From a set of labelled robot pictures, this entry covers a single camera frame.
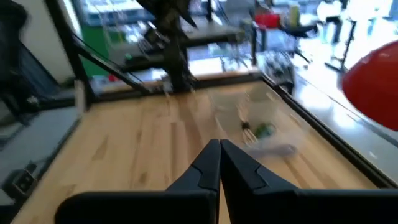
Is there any black aluminium table frame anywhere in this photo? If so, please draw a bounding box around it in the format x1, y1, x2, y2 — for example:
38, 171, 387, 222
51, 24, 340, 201
43, 0, 398, 189

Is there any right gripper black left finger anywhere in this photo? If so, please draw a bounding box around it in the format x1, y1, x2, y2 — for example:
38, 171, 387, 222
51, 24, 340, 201
55, 139, 221, 224

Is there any grey desk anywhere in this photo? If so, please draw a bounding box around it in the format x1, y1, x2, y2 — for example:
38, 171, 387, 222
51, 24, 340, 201
105, 18, 246, 72

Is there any beige striped usb cable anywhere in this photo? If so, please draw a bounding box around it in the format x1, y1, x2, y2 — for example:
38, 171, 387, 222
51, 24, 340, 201
239, 120, 259, 147

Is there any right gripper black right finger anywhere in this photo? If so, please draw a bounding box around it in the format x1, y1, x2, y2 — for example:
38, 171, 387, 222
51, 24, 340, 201
220, 139, 398, 224

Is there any clear plastic bin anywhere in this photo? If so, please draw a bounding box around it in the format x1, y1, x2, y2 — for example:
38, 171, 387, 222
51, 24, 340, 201
208, 93, 313, 162

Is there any black wire floor fan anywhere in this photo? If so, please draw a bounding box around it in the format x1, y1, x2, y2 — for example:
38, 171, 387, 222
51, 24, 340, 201
254, 49, 299, 94

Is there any light blue usb cable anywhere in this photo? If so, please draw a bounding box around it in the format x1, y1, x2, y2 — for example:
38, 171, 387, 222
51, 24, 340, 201
245, 143, 298, 159

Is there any black round chair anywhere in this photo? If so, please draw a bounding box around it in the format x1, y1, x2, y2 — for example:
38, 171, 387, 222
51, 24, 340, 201
0, 0, 35, 113

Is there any green braided usb cable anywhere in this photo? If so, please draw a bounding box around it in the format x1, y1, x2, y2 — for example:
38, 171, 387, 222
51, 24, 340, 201
254, 123, 277, 139

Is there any red box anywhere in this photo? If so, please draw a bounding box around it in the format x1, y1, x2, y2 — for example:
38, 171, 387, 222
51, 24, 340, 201
254, 12, 282, 29

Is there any yellow-green container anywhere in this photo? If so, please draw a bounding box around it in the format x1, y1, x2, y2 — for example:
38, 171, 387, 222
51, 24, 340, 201
287, 4, 301, 27

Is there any red desk lamp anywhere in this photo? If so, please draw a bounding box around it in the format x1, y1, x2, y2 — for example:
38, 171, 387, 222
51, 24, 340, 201
341, 40, 398, 131

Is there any backlit computer keyboard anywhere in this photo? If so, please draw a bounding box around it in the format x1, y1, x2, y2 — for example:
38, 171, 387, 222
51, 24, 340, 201
136, 29, 162, 57

